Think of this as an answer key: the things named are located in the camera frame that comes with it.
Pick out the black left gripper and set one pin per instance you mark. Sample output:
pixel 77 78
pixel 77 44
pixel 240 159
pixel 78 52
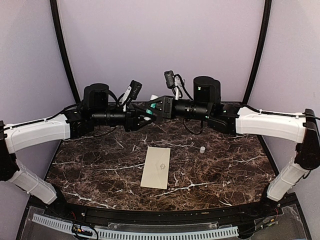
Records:
pixel 133 118

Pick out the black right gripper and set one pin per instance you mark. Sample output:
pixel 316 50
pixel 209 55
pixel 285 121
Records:
pixel 167 108

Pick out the cream paper envelope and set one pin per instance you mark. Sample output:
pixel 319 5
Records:
pixel 156 168

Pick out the white glue stick cap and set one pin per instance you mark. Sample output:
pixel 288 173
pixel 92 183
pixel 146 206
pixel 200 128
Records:
pixel 202 149

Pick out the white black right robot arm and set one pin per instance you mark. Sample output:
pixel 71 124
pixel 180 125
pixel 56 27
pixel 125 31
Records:
pixel 233 119

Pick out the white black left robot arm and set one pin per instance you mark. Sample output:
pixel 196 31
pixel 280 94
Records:
pixel 99 107

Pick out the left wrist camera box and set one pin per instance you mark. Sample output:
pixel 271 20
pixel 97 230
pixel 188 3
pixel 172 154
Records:
pixel 135 89

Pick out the black front rail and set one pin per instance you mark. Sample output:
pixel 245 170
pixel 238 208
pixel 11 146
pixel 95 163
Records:
pixel 241 214

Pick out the white slotted cable duct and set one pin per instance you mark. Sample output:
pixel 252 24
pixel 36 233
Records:
pixel 121 231

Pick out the black right frame post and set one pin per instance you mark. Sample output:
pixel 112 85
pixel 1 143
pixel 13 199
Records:
pixel 259 51

